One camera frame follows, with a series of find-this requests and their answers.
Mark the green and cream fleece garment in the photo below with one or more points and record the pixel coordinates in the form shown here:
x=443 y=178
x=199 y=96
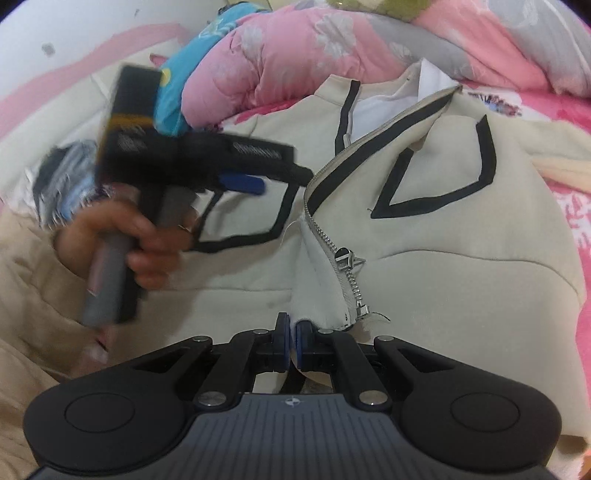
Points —
x=397 y=8

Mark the blue pillow yellow dot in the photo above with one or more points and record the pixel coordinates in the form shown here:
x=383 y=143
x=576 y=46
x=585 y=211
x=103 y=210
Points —
x=198 y=50

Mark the black garment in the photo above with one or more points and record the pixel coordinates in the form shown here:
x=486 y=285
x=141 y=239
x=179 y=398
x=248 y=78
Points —
x=46 y=175

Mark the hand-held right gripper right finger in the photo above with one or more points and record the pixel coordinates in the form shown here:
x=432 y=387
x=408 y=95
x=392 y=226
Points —
x=302 y=341

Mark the grey garment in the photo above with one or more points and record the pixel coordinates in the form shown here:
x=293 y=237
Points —
x=76 y=159

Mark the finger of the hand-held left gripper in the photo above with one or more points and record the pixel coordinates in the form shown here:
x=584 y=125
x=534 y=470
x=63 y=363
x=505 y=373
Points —
x=244 y=184
x=298 y=176

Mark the beige zip jacket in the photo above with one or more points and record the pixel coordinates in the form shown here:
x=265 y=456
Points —
x=438 y=286

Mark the person's left hand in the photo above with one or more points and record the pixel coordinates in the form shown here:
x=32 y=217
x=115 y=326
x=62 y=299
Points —
x=147 y=263

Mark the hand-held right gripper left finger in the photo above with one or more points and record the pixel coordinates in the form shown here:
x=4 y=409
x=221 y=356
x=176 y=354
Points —
x=282 y=341

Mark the pink floral quilt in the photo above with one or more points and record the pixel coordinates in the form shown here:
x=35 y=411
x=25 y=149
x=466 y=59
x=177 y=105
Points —
x=286 y=60

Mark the pink floral bed blanket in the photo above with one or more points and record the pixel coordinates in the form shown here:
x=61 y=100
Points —
x=554 y=110

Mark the pink and white headboard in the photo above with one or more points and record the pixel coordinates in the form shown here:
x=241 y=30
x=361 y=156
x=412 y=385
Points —
x=69 y=101

